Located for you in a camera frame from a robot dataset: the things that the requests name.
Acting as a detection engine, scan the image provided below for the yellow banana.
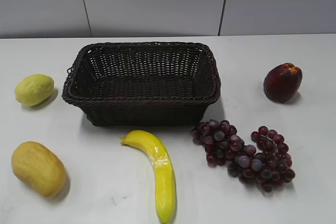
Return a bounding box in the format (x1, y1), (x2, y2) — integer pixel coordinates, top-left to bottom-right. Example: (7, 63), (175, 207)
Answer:
(120, 130), (176, 223)

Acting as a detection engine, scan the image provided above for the red peach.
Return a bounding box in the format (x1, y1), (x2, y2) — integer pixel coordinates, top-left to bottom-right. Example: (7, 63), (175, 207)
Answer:
(263, 62), (303, 103)

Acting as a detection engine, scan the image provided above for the purple grape bunch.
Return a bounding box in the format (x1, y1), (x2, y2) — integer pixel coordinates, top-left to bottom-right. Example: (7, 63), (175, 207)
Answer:
(191, 120), (296, 193)

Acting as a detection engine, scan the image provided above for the yellow-green lemon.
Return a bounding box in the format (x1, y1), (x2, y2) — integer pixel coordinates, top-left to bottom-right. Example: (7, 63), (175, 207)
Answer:
(15, 74), (55, 106)

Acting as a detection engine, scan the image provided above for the yellow mango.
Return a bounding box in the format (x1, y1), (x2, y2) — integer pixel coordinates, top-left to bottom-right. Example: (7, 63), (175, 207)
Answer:
(12, 141), (67, 198)

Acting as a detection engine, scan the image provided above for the black woven basket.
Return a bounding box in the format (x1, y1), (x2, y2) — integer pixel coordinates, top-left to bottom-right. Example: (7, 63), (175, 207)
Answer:
(62, 41), (221, 126)

